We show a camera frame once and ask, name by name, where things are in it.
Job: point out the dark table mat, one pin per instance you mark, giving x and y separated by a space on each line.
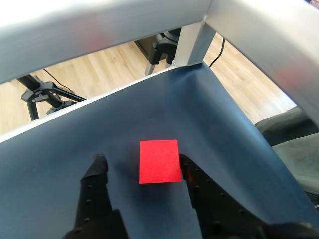
162 112

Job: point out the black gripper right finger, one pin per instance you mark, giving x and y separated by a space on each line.
216 211

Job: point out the red cube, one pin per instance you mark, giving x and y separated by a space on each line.
159 161

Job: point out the grey-green fabric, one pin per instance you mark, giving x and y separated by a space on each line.
301 161

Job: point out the black stand with silver leg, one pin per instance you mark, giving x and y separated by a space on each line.
162 46

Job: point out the aluminium frame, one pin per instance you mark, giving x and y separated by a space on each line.
74 32

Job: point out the dark olive fabric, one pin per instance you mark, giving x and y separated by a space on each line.
281 124

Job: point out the black tripod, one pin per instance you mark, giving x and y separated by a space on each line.
40 89

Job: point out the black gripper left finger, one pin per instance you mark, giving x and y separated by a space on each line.
93 199

